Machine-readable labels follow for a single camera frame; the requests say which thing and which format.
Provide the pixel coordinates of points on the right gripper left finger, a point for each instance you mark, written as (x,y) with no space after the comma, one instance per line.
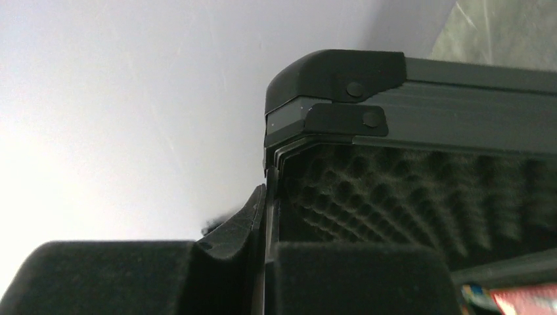
(213,275)

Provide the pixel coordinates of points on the black poker set case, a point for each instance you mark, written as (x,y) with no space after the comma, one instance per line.
(378,147)

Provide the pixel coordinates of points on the red card deck in case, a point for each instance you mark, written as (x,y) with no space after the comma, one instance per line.
(528,300)

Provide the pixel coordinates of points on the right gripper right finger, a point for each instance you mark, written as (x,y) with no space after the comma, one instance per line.
(358,278)

